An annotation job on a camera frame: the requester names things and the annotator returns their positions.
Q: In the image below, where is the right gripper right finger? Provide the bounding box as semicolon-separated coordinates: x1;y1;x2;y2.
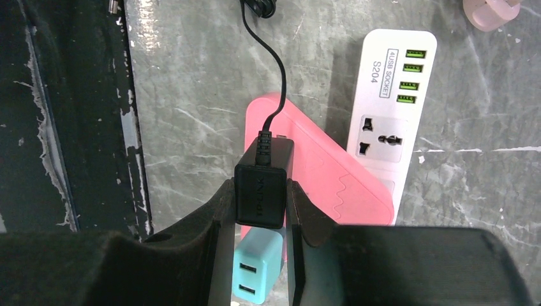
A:
286;180;533;305

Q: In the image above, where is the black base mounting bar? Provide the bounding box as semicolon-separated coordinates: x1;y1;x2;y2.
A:
1;1;154;241

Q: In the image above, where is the pink coiled socket cable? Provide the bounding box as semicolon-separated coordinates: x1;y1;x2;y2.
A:
461;0;522;33

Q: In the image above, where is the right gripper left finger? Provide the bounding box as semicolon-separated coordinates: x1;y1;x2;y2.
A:
1;179;235;305

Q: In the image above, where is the teal cube adapter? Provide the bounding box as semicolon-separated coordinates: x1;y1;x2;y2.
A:
232;227;284;305

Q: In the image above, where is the pink triangular power strip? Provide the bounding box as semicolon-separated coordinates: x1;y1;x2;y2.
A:
240;92;395;265

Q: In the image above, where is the white power strip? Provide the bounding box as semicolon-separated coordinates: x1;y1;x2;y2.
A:
346;29;437;225

